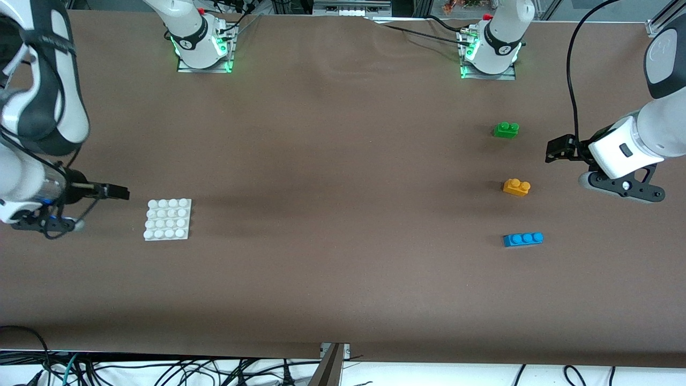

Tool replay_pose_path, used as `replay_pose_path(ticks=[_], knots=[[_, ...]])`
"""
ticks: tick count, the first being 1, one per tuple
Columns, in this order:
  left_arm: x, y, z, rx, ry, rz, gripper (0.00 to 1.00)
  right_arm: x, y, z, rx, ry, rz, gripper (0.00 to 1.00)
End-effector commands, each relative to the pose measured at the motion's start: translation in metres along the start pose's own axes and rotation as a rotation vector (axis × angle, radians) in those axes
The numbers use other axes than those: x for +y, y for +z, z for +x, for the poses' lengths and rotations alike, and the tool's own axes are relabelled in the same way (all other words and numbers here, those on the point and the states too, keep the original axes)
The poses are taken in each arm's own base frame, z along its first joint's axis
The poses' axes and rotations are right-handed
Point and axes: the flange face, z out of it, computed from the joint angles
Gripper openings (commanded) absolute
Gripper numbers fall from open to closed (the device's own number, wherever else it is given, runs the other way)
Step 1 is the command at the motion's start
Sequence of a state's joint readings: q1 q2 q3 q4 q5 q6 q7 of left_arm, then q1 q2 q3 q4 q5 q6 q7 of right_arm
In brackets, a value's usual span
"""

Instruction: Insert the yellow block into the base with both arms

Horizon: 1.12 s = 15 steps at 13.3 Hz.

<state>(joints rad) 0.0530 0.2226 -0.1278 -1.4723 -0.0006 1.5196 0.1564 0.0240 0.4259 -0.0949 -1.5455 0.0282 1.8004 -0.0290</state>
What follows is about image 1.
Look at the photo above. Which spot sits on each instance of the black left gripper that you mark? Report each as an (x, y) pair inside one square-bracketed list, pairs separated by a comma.
[(575, 150)]

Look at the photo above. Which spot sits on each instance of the white box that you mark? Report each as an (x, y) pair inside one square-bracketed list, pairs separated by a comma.
[(348, 9)]

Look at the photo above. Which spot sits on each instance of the aluminium frame profile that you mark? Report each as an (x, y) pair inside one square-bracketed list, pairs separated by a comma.
[(664, 19)]

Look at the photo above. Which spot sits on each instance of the dark metal post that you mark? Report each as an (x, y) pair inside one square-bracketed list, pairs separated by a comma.
[(328, 372)]

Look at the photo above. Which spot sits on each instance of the silver metal bracket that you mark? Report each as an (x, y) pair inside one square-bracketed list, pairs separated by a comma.
[(326, 351)]

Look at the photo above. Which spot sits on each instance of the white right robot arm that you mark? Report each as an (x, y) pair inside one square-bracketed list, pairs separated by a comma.
[(72, 107)]

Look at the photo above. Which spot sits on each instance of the table cover sheet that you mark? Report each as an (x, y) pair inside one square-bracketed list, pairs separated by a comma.
[(343, 295)]

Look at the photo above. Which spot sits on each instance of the yellow two-stud block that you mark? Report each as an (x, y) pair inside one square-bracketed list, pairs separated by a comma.
[(515, 188)]

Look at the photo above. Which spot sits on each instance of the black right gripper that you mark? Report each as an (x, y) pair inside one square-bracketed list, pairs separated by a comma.
[(79, 185)]

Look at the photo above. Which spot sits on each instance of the blue three-stud block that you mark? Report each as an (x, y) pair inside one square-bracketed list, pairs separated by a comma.
[(522, 239)]

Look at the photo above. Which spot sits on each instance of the orange objects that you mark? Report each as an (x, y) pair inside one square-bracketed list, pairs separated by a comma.
[(453, 5)]

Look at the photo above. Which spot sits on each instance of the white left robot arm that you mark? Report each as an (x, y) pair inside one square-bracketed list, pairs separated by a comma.
[(498, 43)]

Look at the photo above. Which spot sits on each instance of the green two-stud block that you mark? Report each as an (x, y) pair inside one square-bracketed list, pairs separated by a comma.
[(506, 131)]

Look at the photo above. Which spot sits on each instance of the white studded base plate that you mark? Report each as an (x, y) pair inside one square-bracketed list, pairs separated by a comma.
[(167, 220)]

